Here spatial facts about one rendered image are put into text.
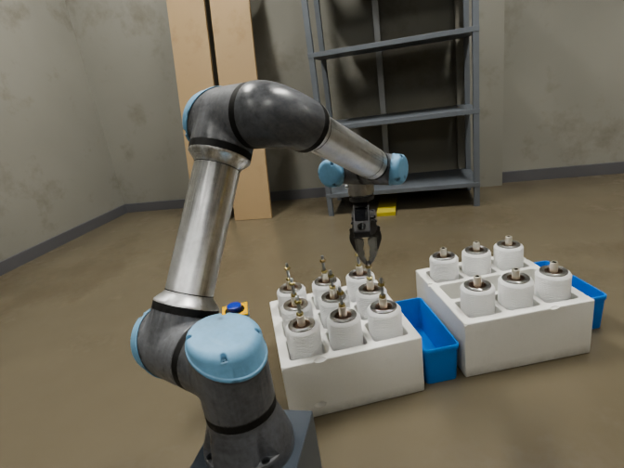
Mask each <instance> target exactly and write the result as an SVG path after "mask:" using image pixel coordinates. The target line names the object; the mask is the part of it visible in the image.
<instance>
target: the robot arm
mask: <svg viewBox="0 0 624 468"><path fill-rule="evenodd" d="M182 125H183V130H185V131H186V134H185V136H186V138H187V140H188V142H189V143H188V152H189V153H190V155H191V156H192V158H193V160H194V163H193V166H192V170H191V175H190V179H189V183H188V190H187V195H186V199H185V202H184V207H183V211H182V215H181V219H180V223H179V228H178V231H177V235H176V240H175V247H174V251H173V255H172V260H171V264H170V267H169V272H168V276H167V280H166V284H165V288H164V290H163V291H162V292H161V293H159V294H158V295H156V296H155V297H153V300H152V305H151V309H149V310H147V311H146V312H144V313H143V316H142V317H140V318H138V320H137V321H136V324H135V326H134V328H133V330H132V333H131V340H130V345H131V351H132V355H133V357H134V359H135V361H136V363H137V364H138V365H139V366H140V367H141V368H143V369H144V370H146V371H147V372H148V373H149V374H151V375H152V376H154V377H157V378H160V379H164V380H165V381H167V382H169V383H171V384H174V385H176V386H178V387H180V388H182V389H184V390H186V391H188V392H190V393H192V394H194V395H196V396H197V397H198V398H199V399H200V401H201V406H202V409H203V413H204V417H205V420H206V429H205V438H204V445H203V455H204V459H205V462H206V466H207V468H282V467H283V466H284V465H285V464H286V462H287V461H288V460H289V459H290V457H291V455H292V453H293V447H294V434H293V426H292V423H291V421H290V419H289V417H288V416H287V414H286V413H285V412H284V410H283V409H282V407H281V405H280V403H279V402H278V400H277V399H276V395H275V390H274V385H273V381H272V376H271V371H270V367H269V362H268V357H267V344H266V341H265V339H264V337H263V334H262V331H261V329H260V327H259V326H258V325H257V323H256V322H255V321H254V320H252V319H251V318H249V317H246V316H244V315H242V314H237V313H226V315H222V314H221V313H219V307H218V305H217V304H216V302H215V300H214V294H215V285H216V282H217V277H218V272H219V268H220V264H221V259H222V255H223V251H224V246H225V242H226V237H227V233H228V225H229V220H230V217H231V212H232V208H233V203H234V199H235V195H236V190H237V186H238V182H239V177H240V172H241V171H242V170H244V169H245V168H247V167H248V166H250V164H251V160H252V156H253V151H254V150H255V149H268V148H282V149H291V150H295V151H297V152H300V153H308V152H312V153H314V154H316V155H318V156H320V157H322V158H324V159H326V160H325V161H323V162H322V163H321V164H320V165H319V167H318V177H319V180H320V181H321V183H322V184H323V185H324V186H326V187H328V188H335V187H340V186H341V185H343V184H347V185H345V188H346V189H348V195H349V200H350V201H351V202H355V203H353V212H351V218H352V222H351V225H352V228H350V229H349V231H350V234H349V239H350V242H351V244H352V246H353V248H354V250H355V252H356V253H357V256H358V257H359V259H360V260H361V261H362V262H363V263H364V264H365V265H367V261H366V257H365V255H364V254H365V251H364V250H363V246H364V240H363V239H361V238H368V237H369V238H368V244H369V246H370V257H369V259H370V264H372V262H373V261H374V259H375V257H376V254H377V252H378V249H379V246H380V243H381V239H382V234H381V230H380V226H377V224H376V222H377V219H376V216H375V210H374V209H372V210H370V206H369V201H371V200H373V199H374V195H373V192H374V185H389V186H391V185H401V184H403V183H404V182H405V181H406V179H407V176H408V170H409V165H408V161H407V158H406V157H405V156H404V155H403V154H395V153H393V154H388V153H385V152H384V151H382V150H381V149H379V148H377V147H375V146H374V145H372V144H371V143H370V142H369V141H368V140H366V139H364V138H363V137H361V136H359V135H357V134H356V133H354V132H353V131H351V130H350V129H348V128H347V127H345V126H343V125H342V124H340V123H338V122H337V121H335V120H334V119H333V118H331V117H330V114H329V113H328V111H327V109H326V108H325V107H324V106H323V105H321V104H320V103H318V102H317V101H316V100H315V99H313V98H312V97H309V96H307V95H305V94H304V93H302V92H300V91H297V90H295V89H293V88H291V87H289V86H287V85H285V84H280V83H277V82H272V81H268V80H253V81H249V82H245V83H239V84H230V85H224V86H222V85H218V86H212V87H209V88H207V89H205V90H202V91H200V92H198V93H196V94H195V95H194V96H192V97H191V98H190V100H189V101H188V103H187V105H186V107H185V109H184V112H183V117H182ZM218 313H219V314H218Z"/></svg>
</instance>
